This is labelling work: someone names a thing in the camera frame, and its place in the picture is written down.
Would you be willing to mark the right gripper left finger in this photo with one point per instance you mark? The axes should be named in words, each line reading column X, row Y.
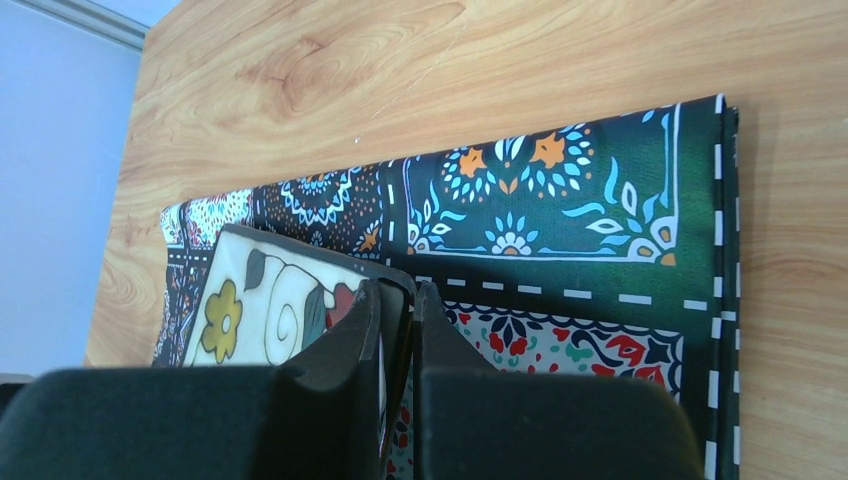
column 316, row 416

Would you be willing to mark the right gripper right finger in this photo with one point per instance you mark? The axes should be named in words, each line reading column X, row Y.
column 473, row 421

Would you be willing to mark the square floral plate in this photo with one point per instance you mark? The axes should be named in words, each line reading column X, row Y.
column 267, row 298

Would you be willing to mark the colourful patterned placemat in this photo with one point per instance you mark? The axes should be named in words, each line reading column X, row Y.
column 608, row 248

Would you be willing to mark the aluminium frame rail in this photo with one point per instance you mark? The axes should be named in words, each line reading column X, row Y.
column 95, row 19

